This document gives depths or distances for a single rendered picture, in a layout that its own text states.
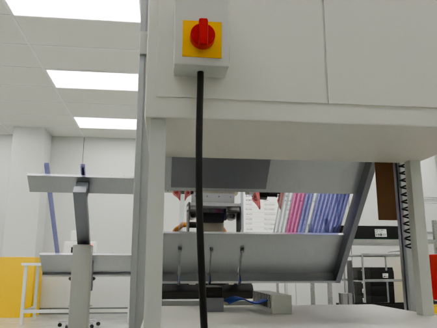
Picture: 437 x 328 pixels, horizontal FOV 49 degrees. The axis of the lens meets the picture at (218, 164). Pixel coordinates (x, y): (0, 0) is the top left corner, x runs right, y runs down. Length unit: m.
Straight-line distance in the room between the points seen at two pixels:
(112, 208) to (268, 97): 7.66
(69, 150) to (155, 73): 7.91
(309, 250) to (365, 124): 0.90
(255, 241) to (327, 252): 0.28
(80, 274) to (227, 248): 0.50
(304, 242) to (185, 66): 1.03
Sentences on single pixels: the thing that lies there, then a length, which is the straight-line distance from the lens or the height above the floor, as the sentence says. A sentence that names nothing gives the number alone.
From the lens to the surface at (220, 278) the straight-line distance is 1.79.
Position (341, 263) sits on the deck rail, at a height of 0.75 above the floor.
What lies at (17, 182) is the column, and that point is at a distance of 8.33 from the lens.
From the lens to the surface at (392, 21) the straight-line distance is 1.08.
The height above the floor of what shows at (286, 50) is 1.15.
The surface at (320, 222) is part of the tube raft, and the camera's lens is 1.72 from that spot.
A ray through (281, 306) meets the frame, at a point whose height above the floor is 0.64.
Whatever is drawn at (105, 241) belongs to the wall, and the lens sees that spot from 8.47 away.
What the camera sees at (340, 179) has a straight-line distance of 1.62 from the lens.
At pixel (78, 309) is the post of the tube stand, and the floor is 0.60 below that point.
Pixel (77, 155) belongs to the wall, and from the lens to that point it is 8.75.
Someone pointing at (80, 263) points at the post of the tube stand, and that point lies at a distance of 1.67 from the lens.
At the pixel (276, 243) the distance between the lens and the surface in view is 1.73.
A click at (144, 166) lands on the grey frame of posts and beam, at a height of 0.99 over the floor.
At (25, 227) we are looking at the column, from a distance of 8.19.
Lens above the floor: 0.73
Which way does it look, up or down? 12 degrees up
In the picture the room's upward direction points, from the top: straight up
